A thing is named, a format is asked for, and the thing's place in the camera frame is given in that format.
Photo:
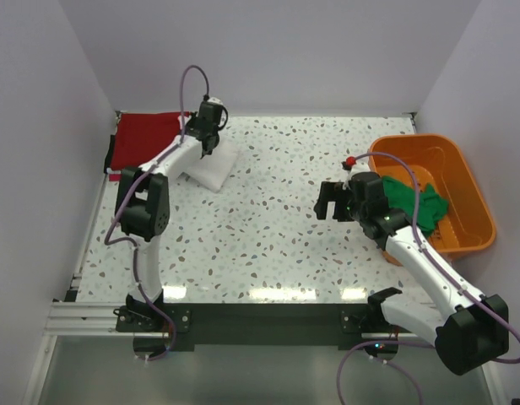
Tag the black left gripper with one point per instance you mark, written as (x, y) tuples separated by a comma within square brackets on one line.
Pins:
[(192, 121)]

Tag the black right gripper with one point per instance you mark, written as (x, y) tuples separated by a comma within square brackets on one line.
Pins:
[(332, 191)]

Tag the white t shirt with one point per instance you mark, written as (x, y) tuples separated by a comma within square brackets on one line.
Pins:
[(211, 171)]

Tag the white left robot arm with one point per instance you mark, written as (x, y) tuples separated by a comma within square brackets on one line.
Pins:
[(143, 209)]

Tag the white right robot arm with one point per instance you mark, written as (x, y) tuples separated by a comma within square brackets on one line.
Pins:
[(466, 327)]

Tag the red folded t shirt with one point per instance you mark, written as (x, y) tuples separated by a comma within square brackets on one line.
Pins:
[(141, 136)]

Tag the black folded t shirt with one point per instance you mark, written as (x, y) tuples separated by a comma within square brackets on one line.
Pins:
[(108, 169)]

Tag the orange plastic basket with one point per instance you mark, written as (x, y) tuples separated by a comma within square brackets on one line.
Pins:
[(468, 226)]

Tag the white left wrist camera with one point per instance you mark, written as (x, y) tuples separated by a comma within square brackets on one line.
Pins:
[(214, 100)]

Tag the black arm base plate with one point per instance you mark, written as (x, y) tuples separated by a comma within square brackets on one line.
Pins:
[(339, 325)]

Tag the aluminium frame rail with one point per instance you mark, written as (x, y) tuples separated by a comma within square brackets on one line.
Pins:
[(71, 319)]

